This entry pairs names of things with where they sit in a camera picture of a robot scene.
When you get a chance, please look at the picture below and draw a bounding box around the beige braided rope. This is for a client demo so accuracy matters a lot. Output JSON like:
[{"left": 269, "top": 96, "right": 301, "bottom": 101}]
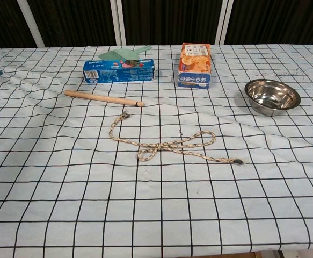
[{"left": 108, "top": 111, "right": 246, "bottom": 165}]

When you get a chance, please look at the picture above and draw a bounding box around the orange cracker box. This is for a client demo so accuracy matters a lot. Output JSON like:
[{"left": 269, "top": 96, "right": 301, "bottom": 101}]
[{"left": 177, "top": 42, "right": 211, "bottom": 89}]

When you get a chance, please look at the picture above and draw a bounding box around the black ribbed partition panel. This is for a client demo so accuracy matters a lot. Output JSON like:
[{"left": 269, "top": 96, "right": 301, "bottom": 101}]
[
  {"left": 0, "top": 0, "right": 38, "bottom": 49},
  {"left": 27, "top": 0, "right": 117, "bottom": 47},
  {"left": 224, "top": 0, "right": 313, "bottom": 46}
]

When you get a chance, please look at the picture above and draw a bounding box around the white black-checked tablecloth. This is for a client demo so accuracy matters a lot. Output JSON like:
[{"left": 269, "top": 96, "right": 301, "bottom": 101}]
[{"left": 0, "top": 44, "right": 313, "bottom": 256}]

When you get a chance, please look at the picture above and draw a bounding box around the blue Oreo cookie box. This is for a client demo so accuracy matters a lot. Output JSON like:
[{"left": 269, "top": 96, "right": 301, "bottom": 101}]
[{"left": 82, "top": 59, "right": 157, "bottom": 84}]

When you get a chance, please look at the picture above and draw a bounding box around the wooden rolling pin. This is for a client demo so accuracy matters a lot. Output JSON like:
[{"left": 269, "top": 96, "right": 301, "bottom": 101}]
[{"left": 64, "top": 90, "right": 145, "bottom": 108}]

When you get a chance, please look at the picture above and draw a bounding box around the white partition frame post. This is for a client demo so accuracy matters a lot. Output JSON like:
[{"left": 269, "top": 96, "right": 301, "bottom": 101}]
[
  {"left": 214, "top": 0, "right": 234, "bottom": 45},
  {"left": 16, "top": 0, "right": 45, "bottom": 48},
  {"left": 110, "top": 0, "right": 127, "bottom": 46}
]

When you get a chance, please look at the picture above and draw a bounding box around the stainless steel bowl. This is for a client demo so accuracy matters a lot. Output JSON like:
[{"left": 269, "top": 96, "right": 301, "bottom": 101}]
[{"left": 244, "top": 78, "right": 301, "bottom": 117}]

